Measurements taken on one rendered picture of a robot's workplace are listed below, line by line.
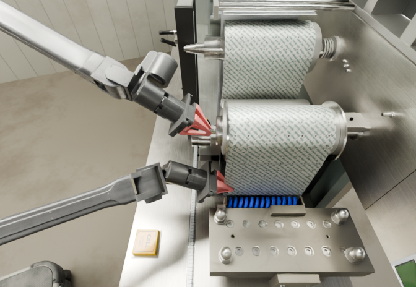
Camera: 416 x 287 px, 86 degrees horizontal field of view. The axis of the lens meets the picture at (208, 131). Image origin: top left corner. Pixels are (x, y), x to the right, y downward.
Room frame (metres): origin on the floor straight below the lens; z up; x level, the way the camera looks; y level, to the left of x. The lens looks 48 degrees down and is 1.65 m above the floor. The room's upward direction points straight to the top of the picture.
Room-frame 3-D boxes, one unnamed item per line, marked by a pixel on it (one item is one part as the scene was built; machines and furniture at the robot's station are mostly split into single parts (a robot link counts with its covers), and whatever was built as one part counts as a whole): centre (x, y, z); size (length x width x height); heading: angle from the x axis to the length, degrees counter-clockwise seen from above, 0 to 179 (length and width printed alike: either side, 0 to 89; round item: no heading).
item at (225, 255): (0.15, -0.04, 1.05); 0.04 x 0.04 x 0.04
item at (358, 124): (0.37, -0.34, 1.28); 0.06 x 0.05 x 0.02; 90
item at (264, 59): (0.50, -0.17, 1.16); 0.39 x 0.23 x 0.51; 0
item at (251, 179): (0.31, -0.16, 1.11); 0.23 x 0.01 x 0.18; 90
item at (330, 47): (0.62, -0.33, 1.34); 0.07 x 0.07 x 0.07; 0
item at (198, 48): (0.62, 0.04, 1.34); 0.06 x 0.03 x 0.03; 90
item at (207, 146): (0.41, 0.00, 1.05); 0.06 x 0.05 x 0.31; 90
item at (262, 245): (0.19, -0.20, 1.00); 0.40 x 0.16 x 0.06; 90
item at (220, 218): (0.24, -0.03, 1.05); 0.04 x 0.04 x 0.04
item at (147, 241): (0.21, 0.19, 0.91); 0.07 x 0.07 x 0.02; 0
